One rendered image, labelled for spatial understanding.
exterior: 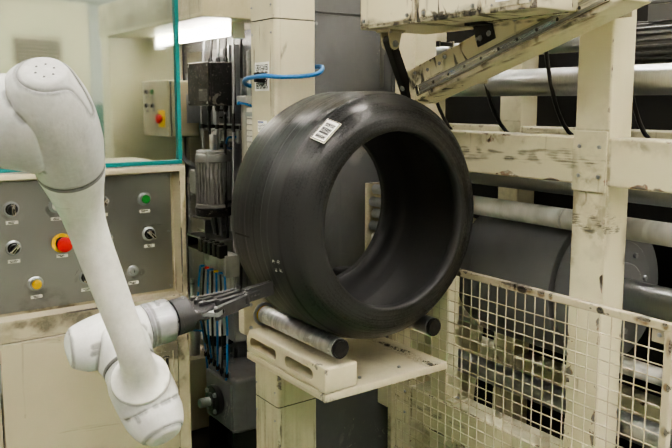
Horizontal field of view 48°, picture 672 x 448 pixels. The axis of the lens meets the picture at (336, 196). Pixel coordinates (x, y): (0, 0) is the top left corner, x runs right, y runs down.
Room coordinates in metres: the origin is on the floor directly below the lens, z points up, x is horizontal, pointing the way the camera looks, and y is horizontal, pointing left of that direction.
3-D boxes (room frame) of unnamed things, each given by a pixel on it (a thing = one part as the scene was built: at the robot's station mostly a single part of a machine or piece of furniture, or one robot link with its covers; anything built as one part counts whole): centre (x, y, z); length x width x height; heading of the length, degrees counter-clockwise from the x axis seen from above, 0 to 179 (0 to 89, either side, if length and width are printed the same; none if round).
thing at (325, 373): (1.74, 0.09, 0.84); 0.36 x 0.09 x 0.06; 35
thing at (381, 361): (1.82, -0.02, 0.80); 0.37 x 0.36 x 0.02; 125
